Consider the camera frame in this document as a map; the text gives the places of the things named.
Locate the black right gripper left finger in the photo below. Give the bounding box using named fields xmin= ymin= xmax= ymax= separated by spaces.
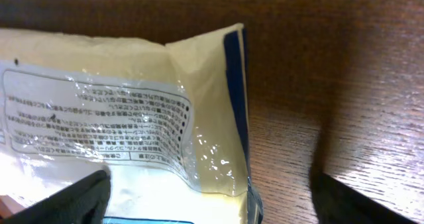
xmin=1 ymin=170 xmax=111 ymax=224

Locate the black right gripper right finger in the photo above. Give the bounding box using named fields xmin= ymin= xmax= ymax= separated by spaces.
xmin=311 ymin=172 xmax=416 ymax=224

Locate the yellow snack bag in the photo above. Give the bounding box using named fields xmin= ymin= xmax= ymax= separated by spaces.
xmin=1 ymin=23 xmax=263 ymax=223

